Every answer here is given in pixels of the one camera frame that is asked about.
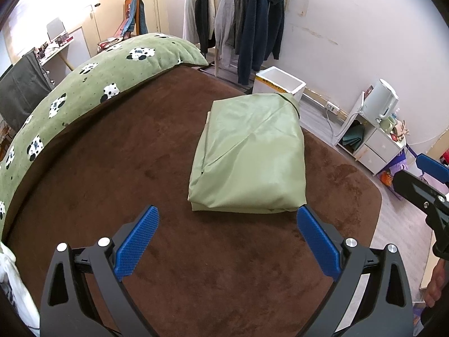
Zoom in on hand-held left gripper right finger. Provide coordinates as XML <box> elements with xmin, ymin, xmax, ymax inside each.
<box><xmin>296</xmin><ymin>204</ymin><xmax>414</xmax><ymax>337</ymax></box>

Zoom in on small grey screen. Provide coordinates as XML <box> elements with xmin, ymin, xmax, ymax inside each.
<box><xmin>46</xmin><ymin>17</ymin><xmax>65</xmax><ymax>40</ymax></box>

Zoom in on brown bed cover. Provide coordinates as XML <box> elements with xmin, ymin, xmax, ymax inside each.
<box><xmin>3</xmin><ymin>64</ymin><xmax>383</xmax><ymax>337</ymax></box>

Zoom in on green zip jacket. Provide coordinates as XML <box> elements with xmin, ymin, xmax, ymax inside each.
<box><xmin>187</xmin><ymin>92</ymin><xmax>307</xmax><ymax>215</ymax></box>

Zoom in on row of hanging clothes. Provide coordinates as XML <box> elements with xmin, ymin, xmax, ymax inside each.
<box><xmin>182</xmin><ymin>0</ymin><xmax>290</xmax><ymax>86</ymax></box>

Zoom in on white bedside cabinet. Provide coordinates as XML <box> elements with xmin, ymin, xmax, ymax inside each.
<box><xmin>335</xmin><ymin>91</ymin><xmax>409</xmax><ymax>177</ymax></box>

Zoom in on wooden chair with jeans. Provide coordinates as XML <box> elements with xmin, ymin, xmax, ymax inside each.
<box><xmin>121</xmin><ymin>0</ymin><xmax>148</xmax><ymax>41</ymax></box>

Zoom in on white foam box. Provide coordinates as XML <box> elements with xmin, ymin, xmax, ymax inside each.
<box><xmin>254</xmin><ymin>66</ymin><xmax>307</xmax><ymax>103</ymax></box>

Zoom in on person's right hand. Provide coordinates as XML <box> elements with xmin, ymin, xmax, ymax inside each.
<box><xmin>423</xmin><ymin>256</ymin><xmax>449</xmax><ymax>308</ymax></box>

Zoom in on clutter of small desk things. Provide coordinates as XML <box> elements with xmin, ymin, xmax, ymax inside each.
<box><xmin>35</xmin><ymin>33</ymin><xmax>74</xmax><ymax>58</ymax></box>

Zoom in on pink folded clothes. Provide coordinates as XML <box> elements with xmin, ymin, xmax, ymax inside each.
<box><xmin>96</xmin><ymin>36</ymin><xmax>123</xmax><ymax>51</ymax></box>

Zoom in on white and green blanket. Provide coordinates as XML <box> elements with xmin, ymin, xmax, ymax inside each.
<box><xmin>0</xmin><ymin>240</ymin><xmax>41</xmax><ymax>331</ymax></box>

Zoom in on purple printed bag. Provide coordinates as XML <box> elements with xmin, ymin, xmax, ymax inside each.
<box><xmin>381</xmin><ymin>145</ymin><xmax>416</xmax><ymax>201</ymax></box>

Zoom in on dark grey covered chair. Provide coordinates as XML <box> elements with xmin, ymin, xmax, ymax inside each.
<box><xmin>0</xmin><ymin>52</ymin><xmax>57</xmax><ymax>132</ymax></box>

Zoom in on green mug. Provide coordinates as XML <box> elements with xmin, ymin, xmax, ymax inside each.
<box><xmin>378</xmin><ymin>117</ymin><xmax>397</xmax><ymax>135</ymax></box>

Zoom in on green panda print duvet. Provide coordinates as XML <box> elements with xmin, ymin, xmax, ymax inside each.
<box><xmin>0</xmin><ymin>33</ymin><xmax>209</xmax><ymax>239</ymax></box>

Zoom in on white electric kettle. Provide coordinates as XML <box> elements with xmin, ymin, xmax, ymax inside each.
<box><xmin>364</xmin><ymin>79</ymin><xmax>400</xmax><ymax>123</ymax></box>

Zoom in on dark green folded cloth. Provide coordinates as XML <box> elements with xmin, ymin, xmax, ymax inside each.
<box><xmin>342</xmin><ymin>126</ymin><xmax>366</xmax><ymax>147</ymax></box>

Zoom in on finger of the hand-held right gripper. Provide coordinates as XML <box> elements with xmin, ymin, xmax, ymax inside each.
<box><xmin>392</xmin><ymin>170</ymin><xmax>449</xmax><ymax>218</ymax></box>
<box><xmin>416</xmin><ymin>153</ymin><xmax>449</xmax><ymax>184</ymax></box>

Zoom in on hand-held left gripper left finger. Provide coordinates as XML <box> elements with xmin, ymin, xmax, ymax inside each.
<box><xmin>40</xmin><ymin>205</ymin><xmax>160</xmax><ymax>337</ymax></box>

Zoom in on white desk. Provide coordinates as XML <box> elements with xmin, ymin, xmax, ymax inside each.
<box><xmin>37</xmin><ymin>26</ymin><xmax>92</xmax><ymax>72</ymax></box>

